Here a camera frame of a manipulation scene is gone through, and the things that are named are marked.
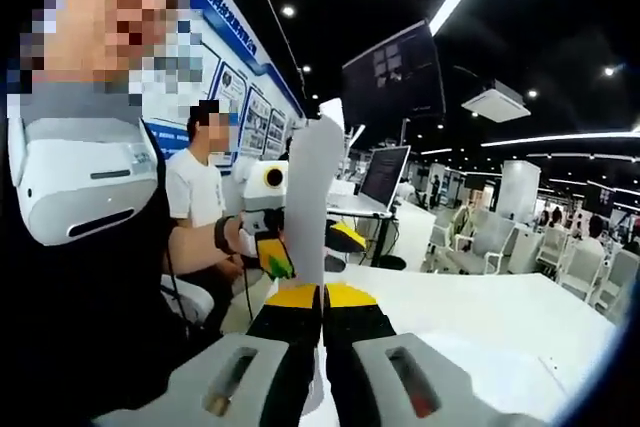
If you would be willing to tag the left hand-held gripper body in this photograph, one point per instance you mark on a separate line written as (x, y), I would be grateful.
(262, 197)

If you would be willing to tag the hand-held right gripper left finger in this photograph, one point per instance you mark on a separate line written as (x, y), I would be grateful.
(240, 377)

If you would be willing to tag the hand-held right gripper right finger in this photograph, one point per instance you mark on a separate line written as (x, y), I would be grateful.
(390, 382)

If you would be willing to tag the stack of white printing papers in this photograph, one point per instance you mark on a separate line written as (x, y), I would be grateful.
(312, 197)

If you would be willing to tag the person's left hand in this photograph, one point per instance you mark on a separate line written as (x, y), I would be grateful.
(247, 244)

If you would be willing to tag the open silver laptop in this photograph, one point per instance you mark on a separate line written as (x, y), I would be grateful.
(382, 179)

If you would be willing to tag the white office chair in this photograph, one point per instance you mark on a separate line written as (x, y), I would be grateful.
(580, 269)
(482, 247)

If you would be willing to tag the hanging black monitor screen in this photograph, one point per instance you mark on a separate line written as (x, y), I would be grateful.
(395, 77)

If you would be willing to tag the ceiling air conditioner unit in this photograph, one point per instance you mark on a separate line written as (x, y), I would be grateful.
(496, 101)

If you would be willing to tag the curved ceiling light strip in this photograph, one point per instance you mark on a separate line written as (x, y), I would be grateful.
(560, 138)

